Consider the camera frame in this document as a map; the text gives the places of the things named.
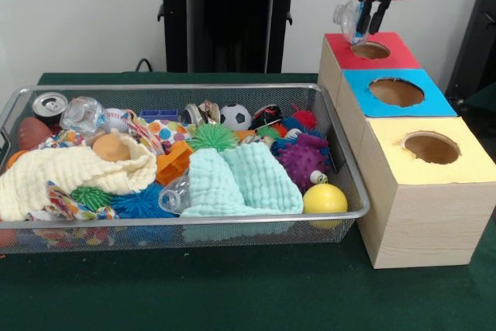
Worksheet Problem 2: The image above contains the shallow metal mesh bin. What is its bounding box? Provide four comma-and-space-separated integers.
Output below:
0, 82, 371, 257

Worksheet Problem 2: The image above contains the wooden box with three holes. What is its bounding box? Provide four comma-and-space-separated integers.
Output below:
317, 31, 496, 270

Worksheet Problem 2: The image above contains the black chair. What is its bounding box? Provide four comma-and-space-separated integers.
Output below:
445, 0, 496, 107

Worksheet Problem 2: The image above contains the purple spiky ball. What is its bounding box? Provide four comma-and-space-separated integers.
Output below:
275, 141, 330, 191

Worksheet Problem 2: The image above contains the black and white soccer ball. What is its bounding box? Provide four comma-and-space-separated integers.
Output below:
219, 103, 253, 131

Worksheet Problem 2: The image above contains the yellow smooth ball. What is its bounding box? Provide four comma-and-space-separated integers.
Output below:
302, 183, 349, 230

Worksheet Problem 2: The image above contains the mint green cloth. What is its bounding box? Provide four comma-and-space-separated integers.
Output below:
180, 140, 305, 219

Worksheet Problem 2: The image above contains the orange plastic block toy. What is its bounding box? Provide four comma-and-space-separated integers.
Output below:
154, 140, 195, 187

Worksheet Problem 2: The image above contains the tan foam ball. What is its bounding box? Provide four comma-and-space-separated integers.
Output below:
91, 132, 135, 162

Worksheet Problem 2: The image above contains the dark green table cloth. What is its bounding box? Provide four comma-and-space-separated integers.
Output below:
0, 71, 496, 331

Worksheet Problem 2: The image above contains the silver topped drink can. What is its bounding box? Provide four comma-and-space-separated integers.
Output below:
31, 91, 69, 127

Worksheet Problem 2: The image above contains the cream yellow cloth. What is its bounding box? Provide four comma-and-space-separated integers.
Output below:
0, 129, 158, 222

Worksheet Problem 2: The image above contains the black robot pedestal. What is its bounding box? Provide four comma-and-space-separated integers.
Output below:
149, 0, 313, 74

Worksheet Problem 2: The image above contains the green stringy koosh ball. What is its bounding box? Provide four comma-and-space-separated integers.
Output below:
188, 122, 238, 153

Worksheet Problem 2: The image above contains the blue stringy koosh ball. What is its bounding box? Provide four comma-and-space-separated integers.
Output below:
110, 182, 171, 219

